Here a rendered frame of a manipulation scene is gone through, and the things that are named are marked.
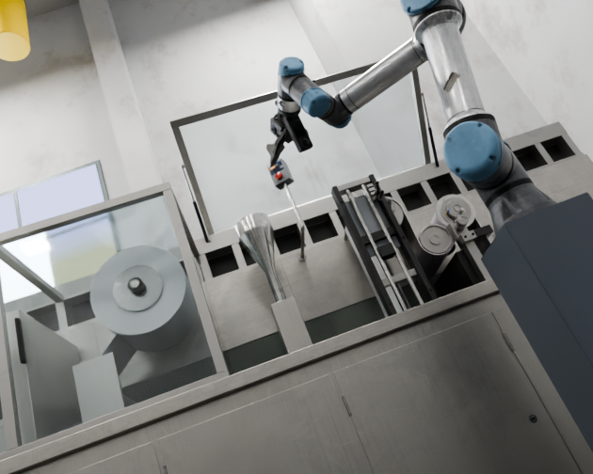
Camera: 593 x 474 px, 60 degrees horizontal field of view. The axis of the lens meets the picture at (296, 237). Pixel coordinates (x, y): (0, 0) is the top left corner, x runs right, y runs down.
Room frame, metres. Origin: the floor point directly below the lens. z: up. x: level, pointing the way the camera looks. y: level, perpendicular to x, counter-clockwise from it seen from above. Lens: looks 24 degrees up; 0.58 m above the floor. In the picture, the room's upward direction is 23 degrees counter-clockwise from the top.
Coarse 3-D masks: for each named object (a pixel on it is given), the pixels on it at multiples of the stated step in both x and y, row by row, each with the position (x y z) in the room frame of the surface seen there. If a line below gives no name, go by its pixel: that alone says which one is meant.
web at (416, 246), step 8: (408, 224) 1.81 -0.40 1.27; (440, 224) 1.84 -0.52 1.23; (408, 232) 1.84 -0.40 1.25; (408, 240) 1.88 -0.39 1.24; (416, 240) 1.80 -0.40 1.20; (400, 248) 1.99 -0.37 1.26; (416, 248) 1.84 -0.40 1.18; (424, 248) 1.79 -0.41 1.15; (416, 256) 1.87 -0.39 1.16; (424, 256) 1.83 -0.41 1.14; (432, 256) 1.81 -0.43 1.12; (440, 256) 1.81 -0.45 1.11; (408, 264) 1.99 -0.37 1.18; (424, 264) 1.89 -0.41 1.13; (432, 264) 1.88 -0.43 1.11; (440, 264) 1.92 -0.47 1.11; (392, 272) 1.77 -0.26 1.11; (432, 272) 1.97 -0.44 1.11; (400, 288) 1.77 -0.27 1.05; (408, 304) 1.77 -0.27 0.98
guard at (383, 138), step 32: (384, 96) 1.91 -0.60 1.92; (192, 128) 1.70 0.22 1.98; (224, 128) 1.74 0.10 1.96; (256, 128) 1.79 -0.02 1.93; (320, 128) 1.90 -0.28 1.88; (352, 128) 1.95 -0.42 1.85; (384, 128) 2.01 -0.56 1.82; (416, 128) 2.06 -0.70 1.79; (192, 160) 1.78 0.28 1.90; (224, 160) 1.83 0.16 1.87; (256, 160) 1.88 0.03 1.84; (288, 160) 1.94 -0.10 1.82; (320, 160) 1.99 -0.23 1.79; (352, 160) 2.05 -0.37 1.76; (384, 160) 2.11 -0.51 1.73; (416, 160) 2.17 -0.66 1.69; (224, 192) 1.92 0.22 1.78; (256, 192) 1.98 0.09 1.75; (320, 192) 2.09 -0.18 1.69; (224, 224) 2.02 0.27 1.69
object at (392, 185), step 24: (528, 144) 2.26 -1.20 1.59; (552, 144) 2.34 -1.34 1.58; (432, 168) 2.17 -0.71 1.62; (528, 168) 2.32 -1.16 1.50; (384, 192) 2.13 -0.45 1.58; (408, 192) 2.21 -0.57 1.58; (432, 192) 2.17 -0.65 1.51; (456, 192) 2.23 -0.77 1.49; (288, 216) 2.06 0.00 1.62; (312, 216) 2.07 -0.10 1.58; (336, 216) 2.09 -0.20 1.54; (216, 240) 2.00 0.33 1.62; (288, 240) 2.12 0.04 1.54; (312, 240) 2.14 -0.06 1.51; (216, 264) 2.07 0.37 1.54; (240, 264) 2.01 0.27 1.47
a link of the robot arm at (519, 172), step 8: (512, 152) 1.12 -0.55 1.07; (512, 160) 1.07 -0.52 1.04; (512, 168) 1.08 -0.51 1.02; (520, 168) 1.11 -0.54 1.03; (512, 176) 1.10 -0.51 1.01; (520, 176) 1.10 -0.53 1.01; (528, 176) 1.13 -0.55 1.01; (504, 184) 1.10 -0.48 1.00; (480, 192) 1.15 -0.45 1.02; (488, 192) 1.13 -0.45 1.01
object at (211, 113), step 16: (368, 64) 1.78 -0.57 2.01; (320, 80) 1.75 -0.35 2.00; (336, 80) 1.78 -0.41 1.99; (416, 80) 1.91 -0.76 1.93; (256, 96) 1.71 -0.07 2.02; (272, 96) 1.72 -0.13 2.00; (416, 96) 1.95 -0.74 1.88; (208, 112) 1.67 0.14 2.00; (224, 112) 1.69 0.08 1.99; (176, 128) 1.66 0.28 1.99; (432, 144) 2.11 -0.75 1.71; (192, 176) 1.82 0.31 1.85; (208, 224) 1.98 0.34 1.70; (208, 240) 1.99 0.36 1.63
